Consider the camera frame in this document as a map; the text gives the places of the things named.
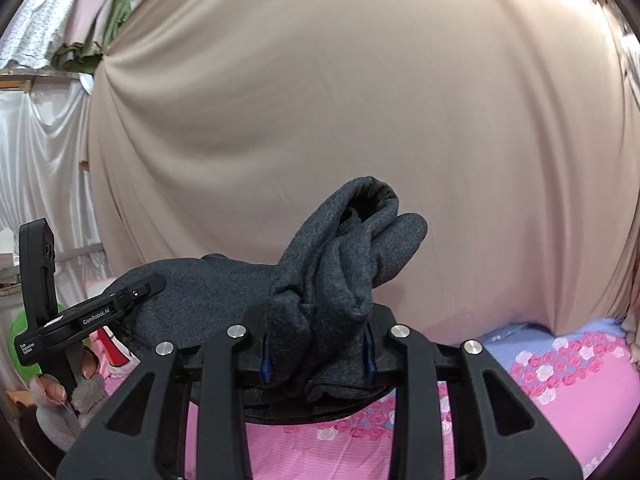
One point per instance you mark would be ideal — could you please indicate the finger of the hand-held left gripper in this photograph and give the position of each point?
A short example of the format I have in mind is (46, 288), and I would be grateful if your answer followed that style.
(142, 287)

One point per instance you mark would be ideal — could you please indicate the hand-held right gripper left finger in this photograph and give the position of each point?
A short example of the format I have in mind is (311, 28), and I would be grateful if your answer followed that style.
(266, 360)

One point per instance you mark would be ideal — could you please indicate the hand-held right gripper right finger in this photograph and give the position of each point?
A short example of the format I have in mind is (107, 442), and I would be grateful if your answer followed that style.
(370, 357)

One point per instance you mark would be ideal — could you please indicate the dark grey pants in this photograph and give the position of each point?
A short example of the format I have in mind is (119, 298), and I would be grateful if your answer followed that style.
(325, 270)

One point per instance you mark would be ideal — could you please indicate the person's left forearm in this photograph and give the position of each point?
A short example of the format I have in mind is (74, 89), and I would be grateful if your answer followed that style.
(57, 425)

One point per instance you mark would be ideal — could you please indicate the person's left hand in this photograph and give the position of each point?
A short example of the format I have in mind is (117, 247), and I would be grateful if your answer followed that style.
(89, 362)

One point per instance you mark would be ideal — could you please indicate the green ball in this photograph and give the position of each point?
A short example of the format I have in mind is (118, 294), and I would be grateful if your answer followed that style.
(22, 322)

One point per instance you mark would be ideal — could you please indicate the white satin curtain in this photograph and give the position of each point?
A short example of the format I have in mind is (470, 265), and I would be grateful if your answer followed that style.
(45, 170)

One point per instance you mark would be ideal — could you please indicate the pink floral bedsheet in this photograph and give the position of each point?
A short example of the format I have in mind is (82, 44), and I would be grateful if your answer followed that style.
(575, 400)

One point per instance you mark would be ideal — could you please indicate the green hanging garment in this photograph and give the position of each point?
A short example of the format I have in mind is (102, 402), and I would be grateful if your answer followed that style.
(107, 35)

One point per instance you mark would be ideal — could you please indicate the beige cloth backdrop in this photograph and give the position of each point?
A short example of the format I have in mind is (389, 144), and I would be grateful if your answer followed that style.
(325, 85)

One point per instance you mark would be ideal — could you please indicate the pink hanging garment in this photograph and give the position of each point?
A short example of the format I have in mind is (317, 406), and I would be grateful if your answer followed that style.
(87, 15)

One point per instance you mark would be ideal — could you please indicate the white patterned hanging garment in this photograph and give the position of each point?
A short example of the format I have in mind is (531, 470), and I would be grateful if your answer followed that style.
(35, 20)

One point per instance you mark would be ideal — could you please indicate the gold metal rail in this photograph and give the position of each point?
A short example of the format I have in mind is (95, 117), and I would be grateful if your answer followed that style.
(35, 80)

